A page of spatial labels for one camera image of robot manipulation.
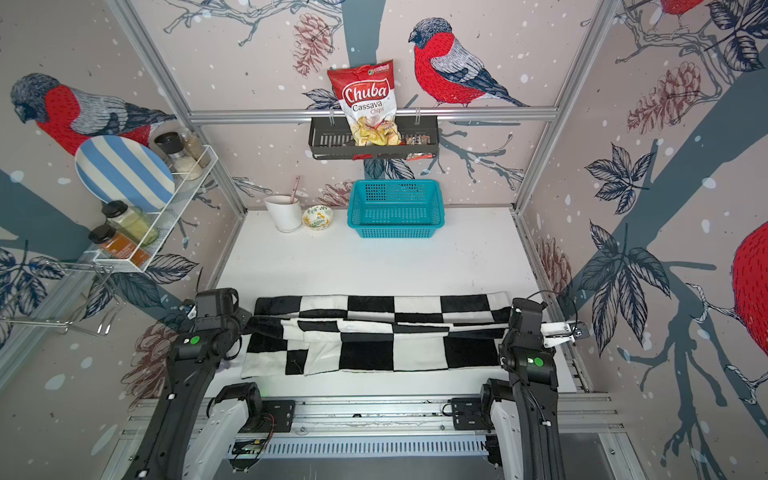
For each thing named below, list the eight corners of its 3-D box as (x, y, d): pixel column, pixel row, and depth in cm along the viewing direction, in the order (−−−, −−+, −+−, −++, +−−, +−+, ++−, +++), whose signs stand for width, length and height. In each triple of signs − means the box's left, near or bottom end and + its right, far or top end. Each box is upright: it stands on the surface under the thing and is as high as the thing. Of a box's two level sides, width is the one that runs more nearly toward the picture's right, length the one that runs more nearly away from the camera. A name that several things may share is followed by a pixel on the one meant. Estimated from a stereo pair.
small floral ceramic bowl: (300, 226, 117) (297, 219, 113) (313, 208, 123) (310, 201, 120) (324, 233, 114) (322, 226, 111) (336, 215, 121) (334, 208, 117)
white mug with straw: (285, 237, 112) (275, 215, 102) (271, 220, 117) (261, 198, 108) (309, 223, 116) (301, 201, 107) (294, 208, 122) (286, 186, 112)
